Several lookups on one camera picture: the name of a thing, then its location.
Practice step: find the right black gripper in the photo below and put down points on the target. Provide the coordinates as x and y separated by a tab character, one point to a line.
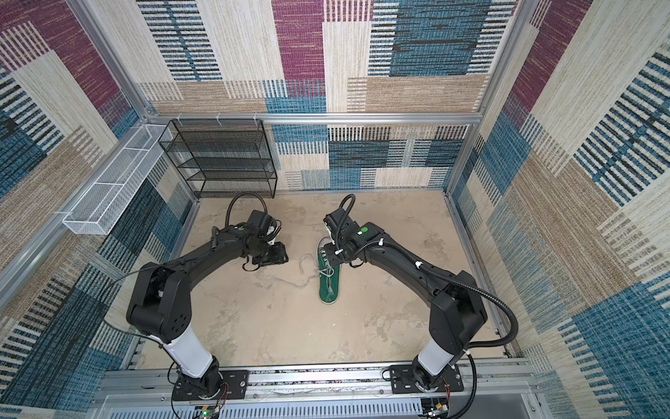
333	259

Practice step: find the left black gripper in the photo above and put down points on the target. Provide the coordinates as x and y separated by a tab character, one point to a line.
279	256

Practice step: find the green canvas sneaker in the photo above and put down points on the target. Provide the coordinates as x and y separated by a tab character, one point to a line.
328	289

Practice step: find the white shoelace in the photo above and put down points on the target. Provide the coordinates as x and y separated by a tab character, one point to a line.
315	274

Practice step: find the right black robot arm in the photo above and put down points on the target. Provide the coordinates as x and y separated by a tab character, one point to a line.
456	311

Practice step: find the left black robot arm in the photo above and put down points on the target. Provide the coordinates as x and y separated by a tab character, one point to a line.
160	306

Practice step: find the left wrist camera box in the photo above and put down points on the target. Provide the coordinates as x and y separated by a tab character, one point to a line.
260	221

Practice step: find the black wire mesh shelf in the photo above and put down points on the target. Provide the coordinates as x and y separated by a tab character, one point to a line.
221	158

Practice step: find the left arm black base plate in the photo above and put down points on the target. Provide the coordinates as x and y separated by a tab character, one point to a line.
225	384

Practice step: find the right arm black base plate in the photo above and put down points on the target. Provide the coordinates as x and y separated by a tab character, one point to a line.
409	379

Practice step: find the white wire mesh basket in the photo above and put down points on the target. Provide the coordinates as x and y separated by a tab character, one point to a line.
104	202

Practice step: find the aluminium mounting rail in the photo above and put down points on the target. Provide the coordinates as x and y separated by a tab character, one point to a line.
493	388

